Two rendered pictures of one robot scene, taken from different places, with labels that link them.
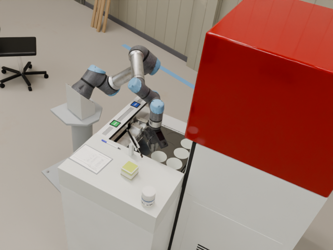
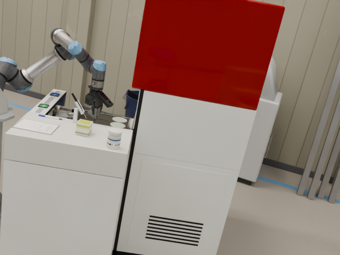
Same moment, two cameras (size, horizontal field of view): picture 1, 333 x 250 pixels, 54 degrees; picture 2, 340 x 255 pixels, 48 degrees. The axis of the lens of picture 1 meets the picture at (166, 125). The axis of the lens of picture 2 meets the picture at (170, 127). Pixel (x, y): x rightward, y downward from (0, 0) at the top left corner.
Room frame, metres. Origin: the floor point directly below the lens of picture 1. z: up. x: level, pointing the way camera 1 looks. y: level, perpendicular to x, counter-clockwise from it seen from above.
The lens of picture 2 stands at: (-0.74, 0.60, 1.81)
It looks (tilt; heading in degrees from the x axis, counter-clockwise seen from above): 20 degrees down; 334
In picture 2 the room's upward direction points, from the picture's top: 12 degrees clockwise
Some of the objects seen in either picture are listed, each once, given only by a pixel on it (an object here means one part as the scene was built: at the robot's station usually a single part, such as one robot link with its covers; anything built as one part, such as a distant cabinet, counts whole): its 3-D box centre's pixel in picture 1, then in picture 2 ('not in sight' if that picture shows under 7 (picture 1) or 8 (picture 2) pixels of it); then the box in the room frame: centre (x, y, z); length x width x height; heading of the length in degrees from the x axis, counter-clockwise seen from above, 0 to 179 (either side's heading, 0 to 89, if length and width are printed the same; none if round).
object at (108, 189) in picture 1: (122, 179); (73, 143); (1.26, 0.21, 0.89); 0.62 x 0.35 x 0.14; 69
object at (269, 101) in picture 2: not in sight; (244, 113); (2.59, -1.84, 0.68); 0.69 x 0.62 x 1.36; 52
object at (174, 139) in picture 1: (166, 147); (101, 122); (1.58, -0.02, 0.90); 0.34 x 0.34 x 0.01; 69
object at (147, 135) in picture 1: (153, 131); (94, 95); (1.46, 0.07, 1.11); 0.09 x 0.08 x 0.12; 39
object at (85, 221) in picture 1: (141, 195); (74, 190); (1.55, 0.10, 0.41); 0.96 x 0.64 x 0.82; 159
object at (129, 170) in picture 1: (129, 170); (84, 127); (1.23, 0.16, 1.00); 0.07 x 0.07 x 0.07; 64
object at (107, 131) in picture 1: (125, 122); (48, 110); (1.77, 0.29, 0.89); 0.55 x 0.09 x 0.14; 159
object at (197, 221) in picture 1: (237, 209); (171, 186); (1.56, -0.62, 0.41); 0.82 x 0.70 x 0.82; 159
